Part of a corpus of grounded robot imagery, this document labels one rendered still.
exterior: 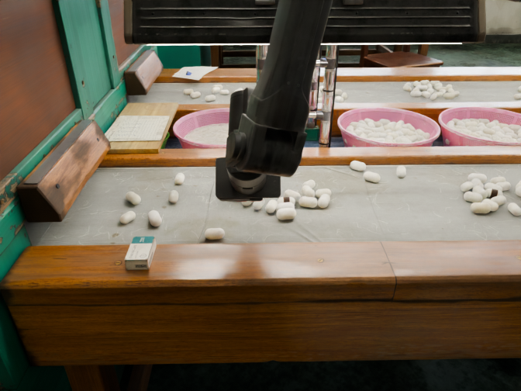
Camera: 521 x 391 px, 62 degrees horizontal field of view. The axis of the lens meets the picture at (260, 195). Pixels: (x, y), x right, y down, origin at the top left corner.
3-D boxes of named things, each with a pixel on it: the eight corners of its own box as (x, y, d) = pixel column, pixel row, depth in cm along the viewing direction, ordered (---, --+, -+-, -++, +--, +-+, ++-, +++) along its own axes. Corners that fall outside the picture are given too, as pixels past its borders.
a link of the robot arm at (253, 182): (222, 178, 56) (267, 180, 56) (225, 127, 57) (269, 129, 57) (226, 188, 63) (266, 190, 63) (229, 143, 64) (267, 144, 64)
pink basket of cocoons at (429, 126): (455, 167, 115) (464, 133, 110) (370, 186, 106) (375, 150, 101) (392, 131, 136) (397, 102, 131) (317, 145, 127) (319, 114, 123)
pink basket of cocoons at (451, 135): (557, 177, 110) (571, 142, 106) (453, 178, 110) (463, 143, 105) (505, 136, 133) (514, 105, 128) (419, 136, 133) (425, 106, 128)
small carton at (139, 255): (149, 269, 66) (147, 259, 65) (125, 270, 66) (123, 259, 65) (156, 245, 71) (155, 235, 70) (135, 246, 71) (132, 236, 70)
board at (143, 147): (158, 153, 101) (158, 148, 101) (94, 153, 101) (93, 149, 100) (178, 106, 130) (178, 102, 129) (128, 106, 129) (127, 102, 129)
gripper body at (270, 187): (216, 160, 70) (212, 147, 63) (279, 159, 70) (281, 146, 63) (216, 199, 69) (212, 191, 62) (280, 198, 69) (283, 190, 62)
